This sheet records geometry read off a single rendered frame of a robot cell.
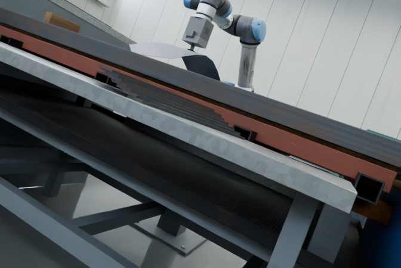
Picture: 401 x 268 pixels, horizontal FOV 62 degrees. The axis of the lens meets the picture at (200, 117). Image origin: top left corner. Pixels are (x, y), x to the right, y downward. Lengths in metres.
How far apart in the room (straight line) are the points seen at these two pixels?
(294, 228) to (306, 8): 11.71
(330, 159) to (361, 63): 10.84
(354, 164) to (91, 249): 0.76
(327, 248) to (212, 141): 0.43
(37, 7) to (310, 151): 1.46
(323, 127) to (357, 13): 11.34
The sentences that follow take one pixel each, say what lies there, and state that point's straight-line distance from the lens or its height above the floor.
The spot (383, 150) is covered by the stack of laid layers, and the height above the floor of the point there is 0.84.
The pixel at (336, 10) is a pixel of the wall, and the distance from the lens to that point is 12.15.
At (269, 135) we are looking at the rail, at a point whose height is 0.78.
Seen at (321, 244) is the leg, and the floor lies 0.59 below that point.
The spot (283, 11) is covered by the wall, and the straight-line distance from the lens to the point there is 12.27.
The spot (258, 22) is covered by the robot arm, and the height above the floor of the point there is 1.30.
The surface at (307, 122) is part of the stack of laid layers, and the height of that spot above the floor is 0.84.
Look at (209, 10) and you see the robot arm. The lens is 1.40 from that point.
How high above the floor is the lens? 0.78
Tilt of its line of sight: 1 degrees down
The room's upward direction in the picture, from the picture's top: 21 degrees clockwise
